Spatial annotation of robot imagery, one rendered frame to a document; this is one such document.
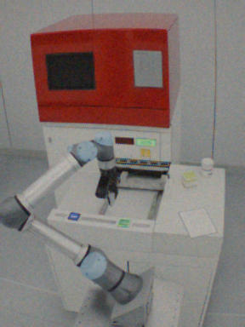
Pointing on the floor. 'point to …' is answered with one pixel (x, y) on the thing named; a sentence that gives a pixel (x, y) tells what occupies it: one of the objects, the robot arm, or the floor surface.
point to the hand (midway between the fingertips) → (110, 204)
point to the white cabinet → (133, 263)
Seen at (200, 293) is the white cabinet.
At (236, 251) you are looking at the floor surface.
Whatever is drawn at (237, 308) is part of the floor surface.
